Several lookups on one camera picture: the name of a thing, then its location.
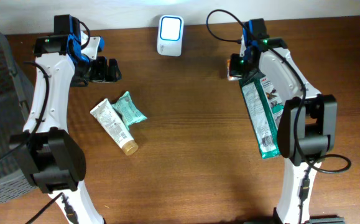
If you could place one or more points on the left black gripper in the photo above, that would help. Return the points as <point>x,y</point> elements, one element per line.
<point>106,73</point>

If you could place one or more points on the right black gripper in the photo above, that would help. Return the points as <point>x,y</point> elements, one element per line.
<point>234,70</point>

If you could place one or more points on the orange white small packet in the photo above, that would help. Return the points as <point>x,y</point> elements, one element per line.
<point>229,77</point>

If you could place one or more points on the white tube with gold cap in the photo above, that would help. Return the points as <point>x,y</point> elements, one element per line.
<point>108,118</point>

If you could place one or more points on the green packaged item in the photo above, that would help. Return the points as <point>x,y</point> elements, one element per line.
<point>265,108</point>

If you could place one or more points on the teal snack pouch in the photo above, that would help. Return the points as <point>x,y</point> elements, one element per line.
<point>126,108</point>

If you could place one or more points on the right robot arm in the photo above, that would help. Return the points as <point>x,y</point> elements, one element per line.
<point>290,118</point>

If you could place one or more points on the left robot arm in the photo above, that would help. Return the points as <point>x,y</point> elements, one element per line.
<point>47,155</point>

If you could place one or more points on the white barcode scanner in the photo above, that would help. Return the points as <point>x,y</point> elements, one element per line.
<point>170,35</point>

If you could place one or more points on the grey plastic basket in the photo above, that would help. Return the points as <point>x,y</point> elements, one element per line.
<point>16,94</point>

